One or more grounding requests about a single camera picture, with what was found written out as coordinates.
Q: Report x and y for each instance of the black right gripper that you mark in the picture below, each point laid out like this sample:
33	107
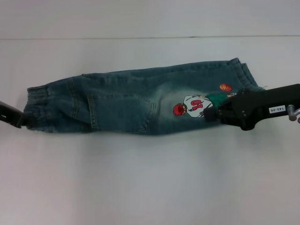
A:
257	105

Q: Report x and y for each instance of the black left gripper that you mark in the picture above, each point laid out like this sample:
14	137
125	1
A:
9	112

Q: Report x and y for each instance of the blue denim shorts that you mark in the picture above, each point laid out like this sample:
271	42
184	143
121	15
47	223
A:
117	105

